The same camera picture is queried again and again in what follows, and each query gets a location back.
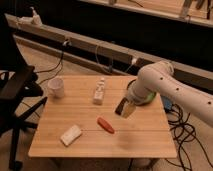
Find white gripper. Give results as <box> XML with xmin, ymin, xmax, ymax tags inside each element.
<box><xmin>121</xmin><ymin>99</ymin><xmax>136</xmax><ymax>118</ymax></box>

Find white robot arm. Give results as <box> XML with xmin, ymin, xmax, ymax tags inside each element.
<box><xmin>122</xmin><ymin>61</ymin><xmax>213</xmax><ymax>127</ymax></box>

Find white sponge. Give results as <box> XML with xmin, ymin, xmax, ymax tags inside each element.
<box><xmin>60</xmin><ymin>125</ymin><xmax>82</xmax><ymax>146</ymax></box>

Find green frying pan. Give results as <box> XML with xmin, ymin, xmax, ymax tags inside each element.
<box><xmin>114</xmin><ymin>78</ymin><xmax>158</xmax><ymax>117</ymax></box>

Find white plastic bottle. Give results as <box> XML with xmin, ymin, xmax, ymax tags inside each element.
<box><xmin>93</xmin><ymin>78</ymin><xmax>105</xmax><ymax>105</ymax></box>

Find wooden table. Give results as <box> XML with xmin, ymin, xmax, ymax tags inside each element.
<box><xmin>29</xmin><ymin>75</ymin><xmax>177</xmax><ymax>158</ymax></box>

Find white mug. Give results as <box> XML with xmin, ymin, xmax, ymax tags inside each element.
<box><xmin>47</xmin><ymin>77</ymin><xmax>64</xmax><ymax>98</ymax></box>

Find black office chair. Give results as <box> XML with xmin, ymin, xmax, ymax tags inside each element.
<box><xmin>0</xmin><ymin>11</ymin><xmax>47</xmax><ymax>171</ymax></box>

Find white spray bottle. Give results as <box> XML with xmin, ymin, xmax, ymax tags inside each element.
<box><xmin>31</xmin><ymin>7</ymin><xmax>42</xmax><ymax>26</ymax></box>

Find black floor cables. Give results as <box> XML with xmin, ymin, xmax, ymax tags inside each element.
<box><xmin>165</xmin><ymin>103</ymin><xmax>213</xmax><ymax>171</ymax></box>

